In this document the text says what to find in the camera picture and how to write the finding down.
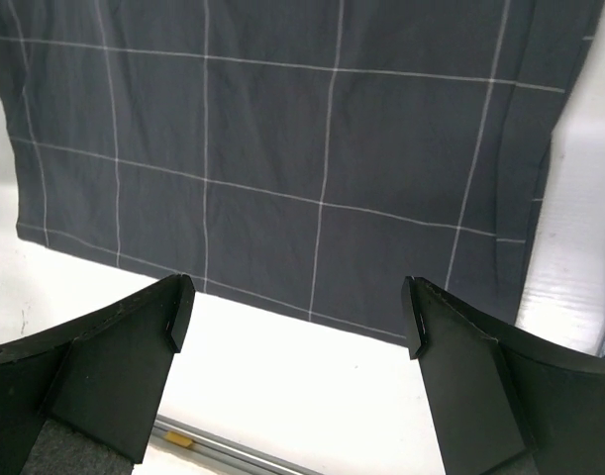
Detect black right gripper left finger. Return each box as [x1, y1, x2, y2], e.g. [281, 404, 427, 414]
[0, 274, 195, 474]

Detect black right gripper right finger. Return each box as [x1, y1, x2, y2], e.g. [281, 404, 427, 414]
[402, 277, 605, 474]

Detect dark checked cloth placemat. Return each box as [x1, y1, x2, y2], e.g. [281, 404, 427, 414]
[0, 1, 602, 344]

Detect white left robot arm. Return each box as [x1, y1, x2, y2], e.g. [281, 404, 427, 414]
[516, 4, 605, 355]

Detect aluminium front rail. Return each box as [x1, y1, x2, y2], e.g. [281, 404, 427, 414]
[151, 417, 308, 474]

